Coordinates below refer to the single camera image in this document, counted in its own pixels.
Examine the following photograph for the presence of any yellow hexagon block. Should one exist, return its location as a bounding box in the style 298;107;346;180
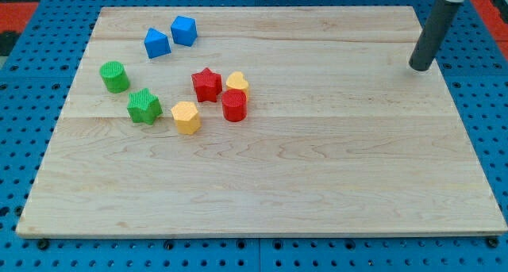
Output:
171;102;201;135

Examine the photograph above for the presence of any red cylinder block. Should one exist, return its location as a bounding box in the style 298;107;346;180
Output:
221;89;247;122

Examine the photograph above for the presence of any yellow heart block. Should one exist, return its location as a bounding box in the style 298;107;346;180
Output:
226;71;250;100

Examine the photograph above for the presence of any red star block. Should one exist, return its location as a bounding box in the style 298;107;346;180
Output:
191;67;222;102

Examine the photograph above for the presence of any light wooden board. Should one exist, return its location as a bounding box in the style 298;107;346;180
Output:
17;6;507;239

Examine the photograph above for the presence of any green star block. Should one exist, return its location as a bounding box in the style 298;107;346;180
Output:
127;88;163;125

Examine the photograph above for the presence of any blue cube block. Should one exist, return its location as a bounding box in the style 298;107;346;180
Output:
170;16;198;47

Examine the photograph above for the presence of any green cylinder block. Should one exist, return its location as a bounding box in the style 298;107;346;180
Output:
99;61;130;94

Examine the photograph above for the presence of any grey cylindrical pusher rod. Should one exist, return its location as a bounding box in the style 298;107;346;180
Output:
409;0;462;71

